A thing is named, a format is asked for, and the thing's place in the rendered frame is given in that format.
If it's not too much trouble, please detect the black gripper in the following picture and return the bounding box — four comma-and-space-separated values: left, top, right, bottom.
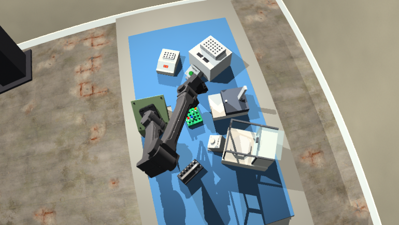
191, 100, 199, 108

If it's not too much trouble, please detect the green tube rack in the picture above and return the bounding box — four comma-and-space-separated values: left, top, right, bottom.
186, 108, 203, 128

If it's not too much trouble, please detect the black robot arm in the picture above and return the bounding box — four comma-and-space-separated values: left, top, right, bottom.
136, 73, 208, 178

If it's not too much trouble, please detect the blue bench mat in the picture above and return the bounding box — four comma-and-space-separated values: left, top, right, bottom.
128, 18, 294, 225

